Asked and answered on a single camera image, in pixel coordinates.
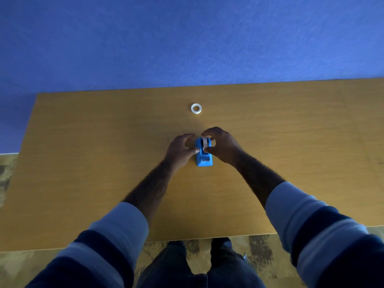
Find person's right hand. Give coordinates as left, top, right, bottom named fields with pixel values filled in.
left=201, top=126, right=245, bottom=166

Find person's left hand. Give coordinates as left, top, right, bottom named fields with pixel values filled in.
left=164, top=133, right=200, bottom=172

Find blue tape dispenser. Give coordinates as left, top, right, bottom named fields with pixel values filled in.
left=196, top=137, right=214, bottom=167

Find person's left forearm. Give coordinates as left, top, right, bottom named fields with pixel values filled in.
left=25, top=159, right=178, bottom=288

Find person's right forearm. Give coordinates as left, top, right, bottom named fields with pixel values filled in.
left=230, top=150, right=384, bottom=288

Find person's dark trousers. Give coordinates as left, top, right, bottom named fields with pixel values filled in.
left=135, top=238, right=266, bottom=288

